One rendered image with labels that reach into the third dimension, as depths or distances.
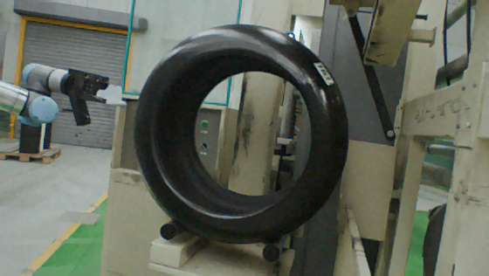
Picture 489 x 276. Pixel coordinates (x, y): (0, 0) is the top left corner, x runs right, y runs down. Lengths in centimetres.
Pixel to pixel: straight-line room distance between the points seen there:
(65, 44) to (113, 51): 121
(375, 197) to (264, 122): 44
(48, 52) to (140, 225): 914
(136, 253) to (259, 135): 94
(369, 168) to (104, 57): 953
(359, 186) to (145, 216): 106
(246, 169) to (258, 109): 21
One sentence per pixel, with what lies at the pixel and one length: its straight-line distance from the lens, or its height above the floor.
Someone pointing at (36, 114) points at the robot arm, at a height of 116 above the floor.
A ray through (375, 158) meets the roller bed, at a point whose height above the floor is 116.
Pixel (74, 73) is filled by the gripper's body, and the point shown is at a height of 129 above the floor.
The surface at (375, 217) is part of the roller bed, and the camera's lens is 125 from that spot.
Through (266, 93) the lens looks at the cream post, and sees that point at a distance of 130.
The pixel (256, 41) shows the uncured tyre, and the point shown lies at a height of 141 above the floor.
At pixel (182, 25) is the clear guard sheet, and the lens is 185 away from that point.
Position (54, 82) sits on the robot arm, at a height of 126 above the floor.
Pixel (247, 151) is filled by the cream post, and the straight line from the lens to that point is 131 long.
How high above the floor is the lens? 122
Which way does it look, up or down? 3 degrees down
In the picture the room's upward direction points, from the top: 8 degrees clockwise
